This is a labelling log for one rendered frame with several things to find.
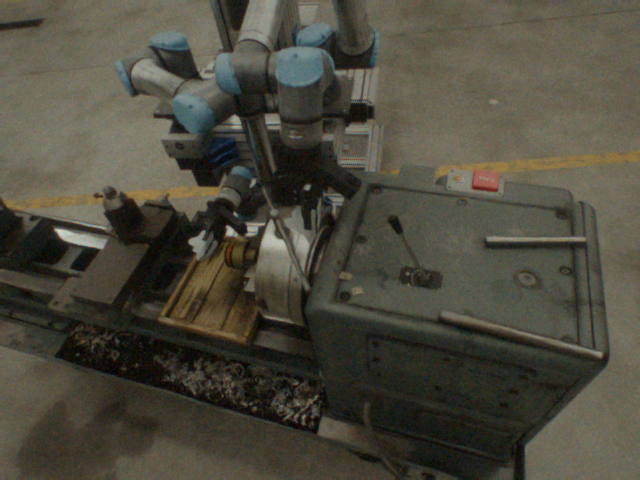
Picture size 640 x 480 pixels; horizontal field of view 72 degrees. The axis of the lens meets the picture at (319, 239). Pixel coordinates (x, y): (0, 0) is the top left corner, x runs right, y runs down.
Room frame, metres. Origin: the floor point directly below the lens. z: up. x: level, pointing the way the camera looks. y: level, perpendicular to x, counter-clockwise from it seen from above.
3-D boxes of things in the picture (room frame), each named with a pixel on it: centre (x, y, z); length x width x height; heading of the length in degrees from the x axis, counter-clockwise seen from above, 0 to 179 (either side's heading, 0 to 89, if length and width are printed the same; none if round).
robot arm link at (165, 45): (1.50, 0.39, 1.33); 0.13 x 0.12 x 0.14; 126
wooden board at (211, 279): (0.82, 0.32, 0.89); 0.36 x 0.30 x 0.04; 156
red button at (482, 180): (0.73, -0.43, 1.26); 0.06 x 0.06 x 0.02; 66
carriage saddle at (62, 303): (1.00, 0.69, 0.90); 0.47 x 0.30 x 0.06; 156
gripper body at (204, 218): (0.93, 0.31, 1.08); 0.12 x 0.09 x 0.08; 156
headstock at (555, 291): (0.56, -0.30, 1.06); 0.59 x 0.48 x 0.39; 66
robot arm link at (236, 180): (1.08, 0.24, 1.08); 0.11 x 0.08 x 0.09; 156
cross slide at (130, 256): (0.99, 0.64, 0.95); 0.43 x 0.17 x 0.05; 156
